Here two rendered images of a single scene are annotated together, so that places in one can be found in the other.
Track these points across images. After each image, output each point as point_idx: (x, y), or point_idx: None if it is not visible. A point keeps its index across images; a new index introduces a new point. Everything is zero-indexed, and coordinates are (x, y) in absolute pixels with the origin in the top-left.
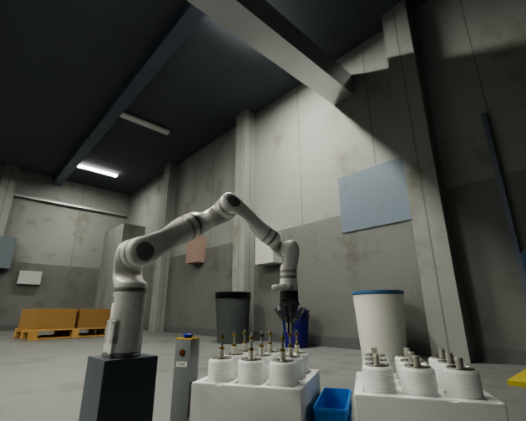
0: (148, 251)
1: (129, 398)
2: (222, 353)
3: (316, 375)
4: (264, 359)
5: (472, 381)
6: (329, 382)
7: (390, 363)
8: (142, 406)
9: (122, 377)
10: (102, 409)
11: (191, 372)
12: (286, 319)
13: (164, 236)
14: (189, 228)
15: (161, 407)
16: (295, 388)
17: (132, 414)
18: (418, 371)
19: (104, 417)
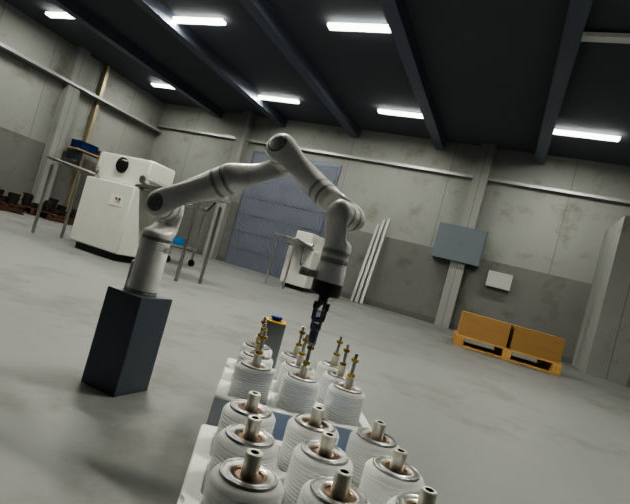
0: (156, 202)
1: (116, 322)
2: (256, 340)
3: (345, 433)
4: (283, 367)
5: (206, 496)
6: None
7: (308, 437)
8: (123, 333)
9: (115, 303)
10: (100, 320)
11: None
12: None
13: (177, 189)
14: (206, 180)
15: None
16: (218, 394)
17: (115, 335)
18: (218, 433)
19: (100, 326)
